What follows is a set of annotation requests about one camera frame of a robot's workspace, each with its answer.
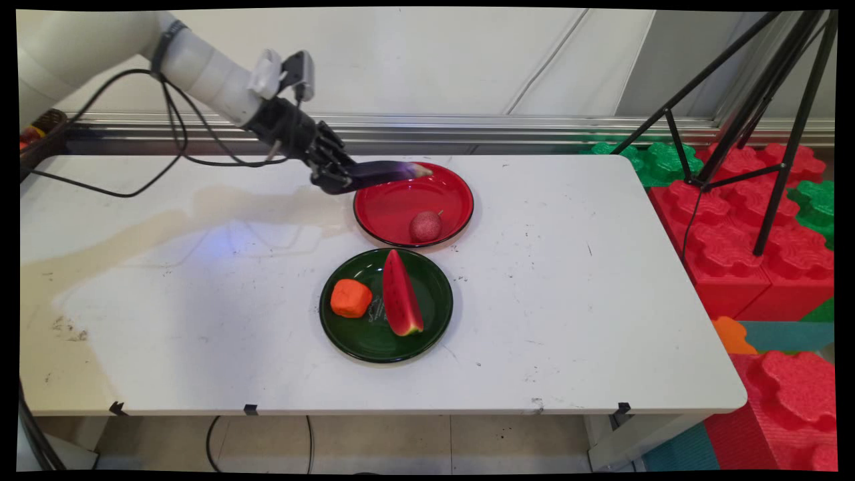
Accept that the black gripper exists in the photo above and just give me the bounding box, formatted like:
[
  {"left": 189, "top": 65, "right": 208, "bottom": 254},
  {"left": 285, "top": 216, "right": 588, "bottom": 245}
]
[{"left": 246, "top": 98, "right": 359, "bottom": 196}]

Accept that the purple toy eggplant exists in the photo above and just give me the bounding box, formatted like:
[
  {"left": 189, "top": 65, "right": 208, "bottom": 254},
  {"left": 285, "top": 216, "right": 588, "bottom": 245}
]
[{"left": 332, "top": 160, "right": 434, "bottom": 196}]

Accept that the red round plate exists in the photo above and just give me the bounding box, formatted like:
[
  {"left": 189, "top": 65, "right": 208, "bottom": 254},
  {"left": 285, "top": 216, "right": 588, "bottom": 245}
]
[{"left": 352, "top": 161, "right": 476, "bottom": 250}]

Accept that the small red toy fruit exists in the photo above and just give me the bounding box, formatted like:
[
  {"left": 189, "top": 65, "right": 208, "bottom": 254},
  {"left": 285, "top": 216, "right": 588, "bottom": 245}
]
[{"left": 409, "top": 209, "right": 445, "bottom": 244}]

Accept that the orange toy fruit chunk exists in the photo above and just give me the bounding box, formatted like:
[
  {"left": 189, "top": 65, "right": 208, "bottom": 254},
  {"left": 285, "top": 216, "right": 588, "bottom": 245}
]
[{"left": 330, "top": 278, "right": 374, "bottom": 319}]

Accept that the toy watermelon slice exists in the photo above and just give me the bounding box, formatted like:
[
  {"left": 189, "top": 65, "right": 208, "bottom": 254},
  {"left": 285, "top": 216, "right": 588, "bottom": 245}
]
[{"left": 382, "top": 249, "right": 425, "bottom": 337}]

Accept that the dark green round plate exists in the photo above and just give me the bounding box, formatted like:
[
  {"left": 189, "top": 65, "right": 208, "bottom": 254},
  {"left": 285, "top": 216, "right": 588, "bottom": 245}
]
[{"left": 319, "top": 247, "right": 455, "bottom": 365}]

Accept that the green foam block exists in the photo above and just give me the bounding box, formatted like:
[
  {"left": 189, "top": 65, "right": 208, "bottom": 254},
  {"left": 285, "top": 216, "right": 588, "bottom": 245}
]
[
  {"left": 787, "top": 179, "right": 837, "bottom": 252},
  {"left": 580, "top": 139, "right": 706, "bottom": 189}
]

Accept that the large red foam block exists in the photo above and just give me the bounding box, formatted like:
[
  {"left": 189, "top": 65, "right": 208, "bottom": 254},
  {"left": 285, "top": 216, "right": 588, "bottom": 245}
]
[{"left": 647, "top": 142, "right": 836, "bottom": 323}]

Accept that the orange foam block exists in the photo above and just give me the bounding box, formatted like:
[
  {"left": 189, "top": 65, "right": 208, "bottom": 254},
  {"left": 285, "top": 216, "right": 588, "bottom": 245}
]
[{"left": 711, "top": 315, "right": 759, "bottom": 356}]

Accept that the black tripod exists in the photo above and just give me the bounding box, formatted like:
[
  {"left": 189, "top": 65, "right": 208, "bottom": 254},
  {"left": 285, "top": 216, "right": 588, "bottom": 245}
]
[{"left": 611, "top": 9, "right": 840, "bottom": 259}]

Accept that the teal foam mat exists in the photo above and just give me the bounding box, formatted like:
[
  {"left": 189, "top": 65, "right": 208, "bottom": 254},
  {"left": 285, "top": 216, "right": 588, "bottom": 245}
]
[{"left": 737, "top": 320, "right": 836, "bottom": 354}]

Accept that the red foam block with flower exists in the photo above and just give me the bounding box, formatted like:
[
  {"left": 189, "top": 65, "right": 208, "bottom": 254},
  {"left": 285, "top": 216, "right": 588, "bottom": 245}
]
[{"left": 703, "top": 350, "right": 840, "bottom": 472}]

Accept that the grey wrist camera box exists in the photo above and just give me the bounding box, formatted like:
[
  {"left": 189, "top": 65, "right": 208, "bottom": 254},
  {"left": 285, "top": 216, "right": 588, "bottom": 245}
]
[{"left": 248, "top": 48, "right": 316, "bottom": 103}]

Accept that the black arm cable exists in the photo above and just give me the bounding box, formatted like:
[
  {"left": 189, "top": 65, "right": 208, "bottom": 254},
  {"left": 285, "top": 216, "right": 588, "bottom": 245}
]
[{"left": 29, "top": 65, "right": 296, "bottom": 199}]

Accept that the aluminium rail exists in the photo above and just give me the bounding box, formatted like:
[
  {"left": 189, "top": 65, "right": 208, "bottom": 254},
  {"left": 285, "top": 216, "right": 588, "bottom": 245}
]
[{"left": 60, "top": 111, "right": 836, "bottom": 156}]

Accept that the thin black tripod cable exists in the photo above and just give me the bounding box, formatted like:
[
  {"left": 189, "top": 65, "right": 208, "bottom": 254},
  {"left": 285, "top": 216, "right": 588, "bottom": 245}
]
[{"left": 681, "top": 190, "right": 703, "bottom": 263}]

